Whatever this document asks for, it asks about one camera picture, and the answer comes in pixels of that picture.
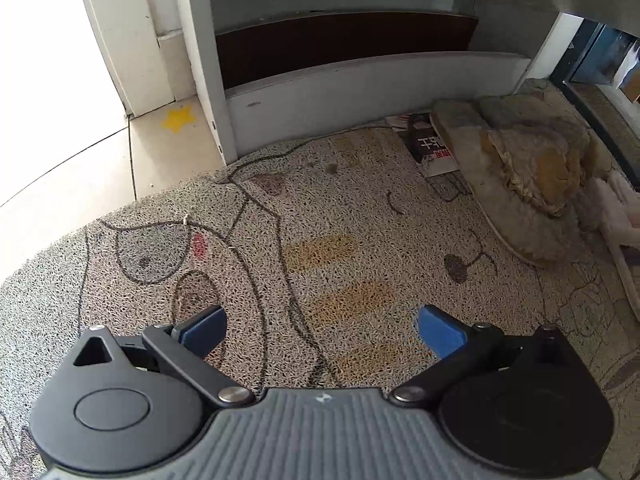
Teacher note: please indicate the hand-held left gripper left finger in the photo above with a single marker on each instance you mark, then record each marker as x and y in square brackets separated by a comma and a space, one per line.
[205, 327]

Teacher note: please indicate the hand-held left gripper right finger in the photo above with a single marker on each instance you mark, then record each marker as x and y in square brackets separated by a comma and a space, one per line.
[440, 332]

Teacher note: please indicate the white shoe cabinet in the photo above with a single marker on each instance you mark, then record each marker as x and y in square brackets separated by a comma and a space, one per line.
[350, 90]

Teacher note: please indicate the patterned loop-pile doormat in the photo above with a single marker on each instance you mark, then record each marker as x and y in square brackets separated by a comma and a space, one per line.
[350, 220]

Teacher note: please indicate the printed leaflet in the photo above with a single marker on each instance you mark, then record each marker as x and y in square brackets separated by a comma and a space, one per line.
[430, 152]

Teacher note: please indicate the yellow star floor sticker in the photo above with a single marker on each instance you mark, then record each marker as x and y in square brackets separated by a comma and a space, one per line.
[180, 119]

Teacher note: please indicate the white door frame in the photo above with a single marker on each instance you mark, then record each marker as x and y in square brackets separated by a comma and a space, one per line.
[130, 35]

